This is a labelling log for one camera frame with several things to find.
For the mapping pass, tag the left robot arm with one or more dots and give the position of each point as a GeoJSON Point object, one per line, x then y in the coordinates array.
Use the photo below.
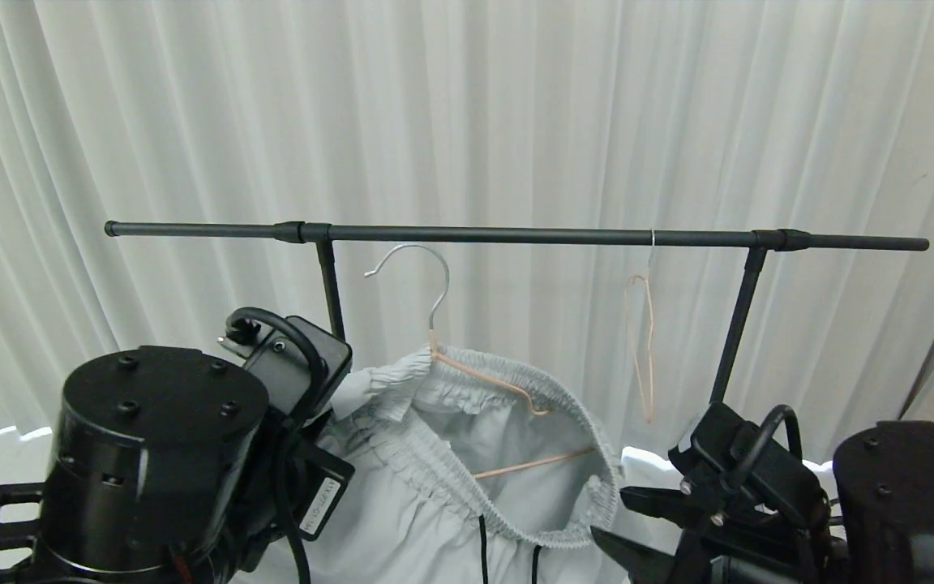
{"type": "Point", "coordinates": [151, 438]}

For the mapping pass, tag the pink clothes hanger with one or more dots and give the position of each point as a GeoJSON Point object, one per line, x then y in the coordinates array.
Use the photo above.
{"type": "Point", "coordinates": [443, 292]}
{"type": "Point", "coordinates": [651, 357]}

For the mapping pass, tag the black clothes rack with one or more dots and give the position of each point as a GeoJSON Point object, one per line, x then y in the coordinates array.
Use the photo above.
{"type": "Point", "coordinates": [516, 235]}

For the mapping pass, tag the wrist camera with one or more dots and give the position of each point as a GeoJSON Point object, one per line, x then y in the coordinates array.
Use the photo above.
{"type": "Point", "coordinates": [276, 369]}
{"type": "Point", "coordinates": [759, 470]}

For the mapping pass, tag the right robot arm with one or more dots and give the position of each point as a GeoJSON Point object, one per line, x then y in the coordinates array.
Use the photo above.
{"type": "Point", "coordinates": [913, 503]}

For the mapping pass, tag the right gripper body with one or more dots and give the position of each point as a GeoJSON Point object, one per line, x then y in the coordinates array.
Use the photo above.
{"type": "Point", "coordinates": [759, 560]}

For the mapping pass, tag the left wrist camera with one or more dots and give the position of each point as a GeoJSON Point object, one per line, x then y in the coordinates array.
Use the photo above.
{"type": "Point", "coordinates": [276, 369]}

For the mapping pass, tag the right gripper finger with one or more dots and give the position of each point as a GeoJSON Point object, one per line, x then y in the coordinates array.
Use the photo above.
{"type": "Point", "coordinates": [666, 503]}
{"type": "Point", "coordinates": [637, 560]}

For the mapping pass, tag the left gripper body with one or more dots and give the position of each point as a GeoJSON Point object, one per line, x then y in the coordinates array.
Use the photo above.
{"type": "Point", "coordinates": [309, 487]}

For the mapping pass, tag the pale grey shorts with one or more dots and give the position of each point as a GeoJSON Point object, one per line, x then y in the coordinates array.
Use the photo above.
{"type": "Point", "coordinates": [402, 519]}

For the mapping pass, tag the white curtain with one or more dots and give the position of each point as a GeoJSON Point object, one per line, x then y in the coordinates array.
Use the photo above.
{"type": "Point", "coordinates": [516, 105]}

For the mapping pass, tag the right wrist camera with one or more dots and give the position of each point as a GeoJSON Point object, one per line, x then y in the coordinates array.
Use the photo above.
{"type": "Point", "coordinates": [759, 470]}

